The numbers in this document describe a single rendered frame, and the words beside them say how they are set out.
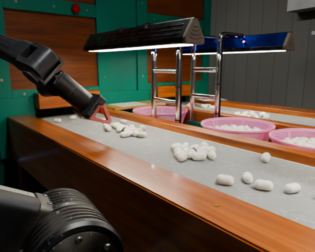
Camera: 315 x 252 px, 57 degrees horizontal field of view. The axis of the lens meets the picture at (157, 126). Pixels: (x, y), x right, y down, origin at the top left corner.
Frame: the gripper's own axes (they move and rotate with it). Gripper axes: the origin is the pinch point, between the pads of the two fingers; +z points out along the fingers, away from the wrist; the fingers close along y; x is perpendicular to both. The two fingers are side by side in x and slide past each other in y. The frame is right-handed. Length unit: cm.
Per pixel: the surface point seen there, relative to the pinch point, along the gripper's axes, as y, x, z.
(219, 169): -33.3, -0.6, 13.3
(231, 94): 172, -170, 234
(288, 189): -50, -1, 12
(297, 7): 75, -222, 150
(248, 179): -42.7, 0.1, 10.6
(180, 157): -23.7, 0.8, 9.6
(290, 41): -15, -68, 41
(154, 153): -13.4, 1.8, 10.4
